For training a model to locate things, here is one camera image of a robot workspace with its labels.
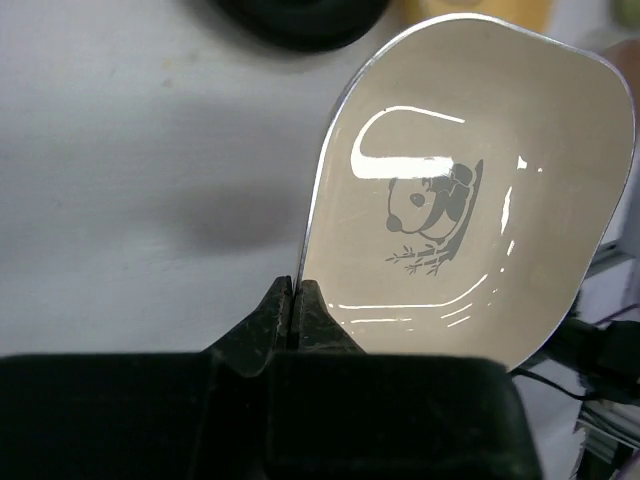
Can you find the black round plate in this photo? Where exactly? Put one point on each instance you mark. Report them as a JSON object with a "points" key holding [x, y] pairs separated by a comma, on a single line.
{"points": [[305, 26]]}

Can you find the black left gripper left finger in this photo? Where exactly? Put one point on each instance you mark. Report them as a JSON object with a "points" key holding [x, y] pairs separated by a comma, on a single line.
{"points": [[196, 415]]}

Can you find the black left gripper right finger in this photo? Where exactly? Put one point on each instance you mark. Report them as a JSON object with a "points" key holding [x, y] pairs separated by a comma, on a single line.
{"points": [[334, 412]]}

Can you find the cream square panda dish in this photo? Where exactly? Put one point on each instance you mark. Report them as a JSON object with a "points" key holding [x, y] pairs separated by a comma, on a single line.
{"points": [[467, 177]]}

